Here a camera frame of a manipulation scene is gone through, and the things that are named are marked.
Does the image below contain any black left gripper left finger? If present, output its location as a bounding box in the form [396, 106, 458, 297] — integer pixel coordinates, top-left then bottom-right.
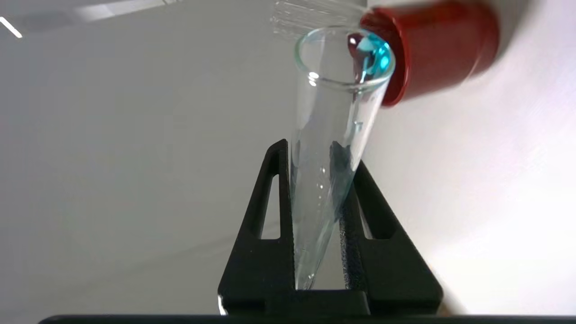
[218, 139, 295, 315]

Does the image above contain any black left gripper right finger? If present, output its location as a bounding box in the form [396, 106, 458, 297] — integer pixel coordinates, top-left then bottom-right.
[338, 161, 444, 315]

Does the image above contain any test tube with red pigment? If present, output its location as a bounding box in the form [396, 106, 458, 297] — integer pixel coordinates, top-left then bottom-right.
[272, 0, 367, 21]

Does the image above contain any dark red cup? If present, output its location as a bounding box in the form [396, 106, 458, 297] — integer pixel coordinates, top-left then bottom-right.
[359, 0, 500, 108]

